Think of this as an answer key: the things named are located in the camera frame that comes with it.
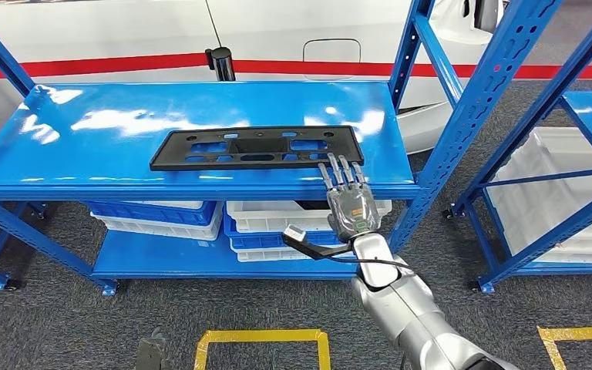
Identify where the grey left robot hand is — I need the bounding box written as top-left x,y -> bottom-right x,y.
135,328 -> 172,370

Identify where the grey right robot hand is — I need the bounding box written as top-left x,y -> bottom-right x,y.
318,153 -> 382,244

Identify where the black plastic plate bracket part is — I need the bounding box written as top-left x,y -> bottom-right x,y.
149,125 -> 365,172

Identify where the large white plastic crate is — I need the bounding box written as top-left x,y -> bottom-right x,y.
486,126 -> 592,265

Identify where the yellow floor tape square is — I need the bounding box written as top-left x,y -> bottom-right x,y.
537,325 -> 592,370

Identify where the white car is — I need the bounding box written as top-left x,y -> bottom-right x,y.
0,0 -> 506,154

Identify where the red barrier belt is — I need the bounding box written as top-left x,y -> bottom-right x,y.
0,52 -> 592,81

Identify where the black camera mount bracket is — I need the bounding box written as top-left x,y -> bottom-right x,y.
281,234 -> 353,261

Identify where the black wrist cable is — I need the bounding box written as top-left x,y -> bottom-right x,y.
326,254 -> 417,273

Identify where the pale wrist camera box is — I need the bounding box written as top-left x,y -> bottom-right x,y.
281,225 -> 308,244

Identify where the black barrier post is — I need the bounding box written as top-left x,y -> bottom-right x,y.
204,45 -> 237,82

